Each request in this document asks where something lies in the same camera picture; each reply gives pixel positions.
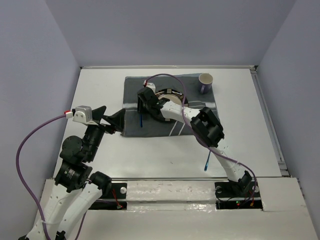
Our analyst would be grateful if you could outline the blue metallic spoon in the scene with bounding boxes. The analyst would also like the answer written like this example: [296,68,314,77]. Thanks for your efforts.
[204,150,211,172]

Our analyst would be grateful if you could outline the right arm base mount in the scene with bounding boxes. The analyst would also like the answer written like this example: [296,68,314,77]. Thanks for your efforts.
[214,181,263,210]

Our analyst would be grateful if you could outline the grey striped cloth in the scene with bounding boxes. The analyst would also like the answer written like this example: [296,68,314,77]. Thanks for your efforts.
[122,73,219,138]

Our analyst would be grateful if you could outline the purple mug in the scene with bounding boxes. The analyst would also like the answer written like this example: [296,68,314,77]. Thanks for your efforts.
[198,73,213,95]

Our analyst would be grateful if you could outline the white table edge rail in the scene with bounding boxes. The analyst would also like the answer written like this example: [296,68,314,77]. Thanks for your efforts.
[80,65,256,70]

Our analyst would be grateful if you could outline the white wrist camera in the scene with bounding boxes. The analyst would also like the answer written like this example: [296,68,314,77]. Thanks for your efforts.
[143,80,156,93]
[64,105,98,126]

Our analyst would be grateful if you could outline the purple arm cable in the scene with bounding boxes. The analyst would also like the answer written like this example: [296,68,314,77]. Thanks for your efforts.
[144,73,258,201]
[16,114,86,240]

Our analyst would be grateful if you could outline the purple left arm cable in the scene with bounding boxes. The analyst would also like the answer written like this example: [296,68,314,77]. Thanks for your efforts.
[16,114,86,240]

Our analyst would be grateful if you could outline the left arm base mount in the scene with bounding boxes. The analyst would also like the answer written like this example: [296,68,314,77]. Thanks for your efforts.
[89,182,128,211]

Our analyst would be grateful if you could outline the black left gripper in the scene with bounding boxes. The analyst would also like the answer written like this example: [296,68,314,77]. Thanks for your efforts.
[84,104,127,161]

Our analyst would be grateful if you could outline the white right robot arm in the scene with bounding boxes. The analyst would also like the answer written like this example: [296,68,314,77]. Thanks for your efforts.
[137,87,253,196]

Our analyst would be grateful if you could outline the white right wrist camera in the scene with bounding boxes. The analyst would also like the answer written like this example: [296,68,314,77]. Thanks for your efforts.
[143,80,156,93]

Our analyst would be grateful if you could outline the dark rimmed dinner plate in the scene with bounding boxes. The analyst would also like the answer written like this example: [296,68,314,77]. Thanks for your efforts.
[152,88,184,123]

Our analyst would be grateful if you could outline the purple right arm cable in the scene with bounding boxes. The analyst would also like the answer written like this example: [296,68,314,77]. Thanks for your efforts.
[144,73,258,201]

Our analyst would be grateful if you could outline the blue metallic fork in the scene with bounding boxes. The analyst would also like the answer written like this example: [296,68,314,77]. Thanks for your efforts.
[139,113,143,128]

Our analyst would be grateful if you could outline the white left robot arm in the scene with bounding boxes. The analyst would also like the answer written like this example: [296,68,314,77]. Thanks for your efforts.
[16,105,126,240]

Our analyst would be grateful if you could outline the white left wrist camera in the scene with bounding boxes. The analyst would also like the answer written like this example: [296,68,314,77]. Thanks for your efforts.
[64,105,98,126]

